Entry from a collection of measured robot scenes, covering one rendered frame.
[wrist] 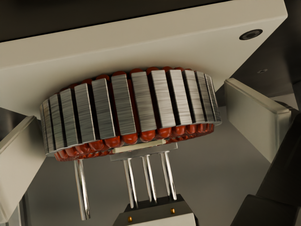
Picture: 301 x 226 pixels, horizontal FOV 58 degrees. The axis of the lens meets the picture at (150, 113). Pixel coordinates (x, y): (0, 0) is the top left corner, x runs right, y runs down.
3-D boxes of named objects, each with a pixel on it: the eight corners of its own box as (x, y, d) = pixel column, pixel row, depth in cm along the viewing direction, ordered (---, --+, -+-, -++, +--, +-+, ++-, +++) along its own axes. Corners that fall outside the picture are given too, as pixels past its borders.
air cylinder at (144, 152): (102, 113, 30) (110, 162, 29) (168, 101, 30) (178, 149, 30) (109, 119, 35) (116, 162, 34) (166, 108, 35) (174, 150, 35)
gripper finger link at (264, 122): (276, 112, 12) (292, 109, 12) (223, 79, 18) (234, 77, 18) (277, 171, 13) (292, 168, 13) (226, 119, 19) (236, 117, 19)
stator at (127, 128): (-2, 87, 13) (6, 167, 12) (232, 44, 13) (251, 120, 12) (70, 119, 24) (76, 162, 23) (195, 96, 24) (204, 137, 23)
